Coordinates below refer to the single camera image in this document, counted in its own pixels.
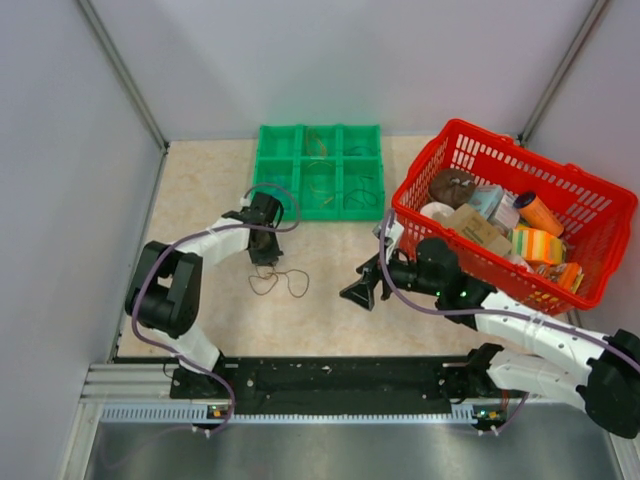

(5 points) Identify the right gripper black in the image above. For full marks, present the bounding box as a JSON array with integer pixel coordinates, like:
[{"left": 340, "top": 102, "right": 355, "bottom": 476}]
[{"left": 341, "top": 243, "right": 442, "bottom": 311}]

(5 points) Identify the blue wire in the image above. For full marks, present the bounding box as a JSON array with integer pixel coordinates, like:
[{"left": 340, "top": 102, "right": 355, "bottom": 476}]
[{"left": 259, "top": 172, "right": 294, "bottom": 194}]

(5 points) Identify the yellow wire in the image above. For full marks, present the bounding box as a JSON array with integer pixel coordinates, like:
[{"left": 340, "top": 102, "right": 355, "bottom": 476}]
[{"left": 305, "top": 159, "right": 337, "bottom": 207}]

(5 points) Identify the orange wire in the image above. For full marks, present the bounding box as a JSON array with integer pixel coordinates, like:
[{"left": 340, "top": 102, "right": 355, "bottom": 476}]
[{"left": 305, "top": 129, "right": 331, "bottom": 157}]

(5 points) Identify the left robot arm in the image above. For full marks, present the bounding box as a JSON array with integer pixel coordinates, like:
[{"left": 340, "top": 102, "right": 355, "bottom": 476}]
[{"left": 124, "top": 192, "right": 284, "bottom": 397}]

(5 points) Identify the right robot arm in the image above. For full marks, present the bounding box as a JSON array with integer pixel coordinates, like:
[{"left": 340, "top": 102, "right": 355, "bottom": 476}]
[{"left": 339, "top": 237, "right": 639, "bottom": 439}]

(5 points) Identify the green six-compartment tray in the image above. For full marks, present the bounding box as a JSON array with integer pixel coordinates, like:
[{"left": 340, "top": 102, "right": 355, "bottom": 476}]
[{"left": 253, "top": 124, "right": 386, "bottom": 222}]

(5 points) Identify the brown cardboard box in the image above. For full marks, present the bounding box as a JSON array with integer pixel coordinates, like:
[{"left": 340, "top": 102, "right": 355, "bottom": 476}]
[{"left": 442, "top": 204, "right": 512, "bottom": 257}]

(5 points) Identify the brown round pouch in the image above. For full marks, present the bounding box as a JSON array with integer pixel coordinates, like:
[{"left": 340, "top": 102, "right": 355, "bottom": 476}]
[{"left": 428, "top": 168, "right": 476, "bottom": 209}]

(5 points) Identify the light blue patterned box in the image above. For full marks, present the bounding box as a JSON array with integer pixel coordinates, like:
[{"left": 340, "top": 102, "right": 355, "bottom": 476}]
[{"left": 468, "top": 185, "right": 520, "bottom": 233}]

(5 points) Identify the yellow green sponge pack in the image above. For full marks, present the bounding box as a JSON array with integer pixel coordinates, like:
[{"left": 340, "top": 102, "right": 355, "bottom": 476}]
[{"left": 509, "top": 228, "right": 566, "bottom": 265}]

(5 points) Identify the orange bottle blue cap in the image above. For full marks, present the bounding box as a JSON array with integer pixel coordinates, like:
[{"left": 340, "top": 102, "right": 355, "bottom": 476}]
[{"left": 513, "top": 191, "right": 564, "bottom": 237}]

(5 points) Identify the red plastic basket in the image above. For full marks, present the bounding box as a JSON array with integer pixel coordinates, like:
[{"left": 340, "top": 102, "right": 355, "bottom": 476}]
[{"left": 392, "top": 119, "right": 638, "bottom": 316}]

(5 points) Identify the orange snack packet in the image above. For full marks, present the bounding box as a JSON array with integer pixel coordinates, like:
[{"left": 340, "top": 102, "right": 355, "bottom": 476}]
[{"left": 534, "top": 262, "right": 584, "bottom": 293}]

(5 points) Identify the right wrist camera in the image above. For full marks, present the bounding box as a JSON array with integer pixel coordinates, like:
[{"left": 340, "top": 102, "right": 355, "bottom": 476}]
[{"left": 372, "top": 220, "right": 404, "bottom": 252}]

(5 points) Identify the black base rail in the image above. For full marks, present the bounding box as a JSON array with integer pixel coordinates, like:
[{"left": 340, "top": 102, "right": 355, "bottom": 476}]
[{"left": 169, "top": 355, "right": 521, "bottom": 416}]

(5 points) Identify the left aluminium frame post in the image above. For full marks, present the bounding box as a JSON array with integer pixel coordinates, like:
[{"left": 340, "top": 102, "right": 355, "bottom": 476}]
[{"left": 76, "top": 0, "right": 169, "bottom": 155}]

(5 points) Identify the aluminium frame post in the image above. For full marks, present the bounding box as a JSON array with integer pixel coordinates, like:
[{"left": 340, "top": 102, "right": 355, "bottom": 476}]
[
  {"left": 76, "top": 0, "right": 169, "bottom": 155},
  {"left": 516, "top": 0, "right": 613, "bottom": 147}
]

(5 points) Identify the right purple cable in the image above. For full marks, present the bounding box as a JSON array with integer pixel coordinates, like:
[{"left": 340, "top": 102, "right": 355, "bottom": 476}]
[{"left": 378, "top": 209, "right": 640, "bottom": 436}]

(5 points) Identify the right aluminium frame post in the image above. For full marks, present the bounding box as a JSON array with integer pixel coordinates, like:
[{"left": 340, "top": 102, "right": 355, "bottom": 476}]
[{"left": 516, "top": 0, "right": 613, "bottom": 147}]

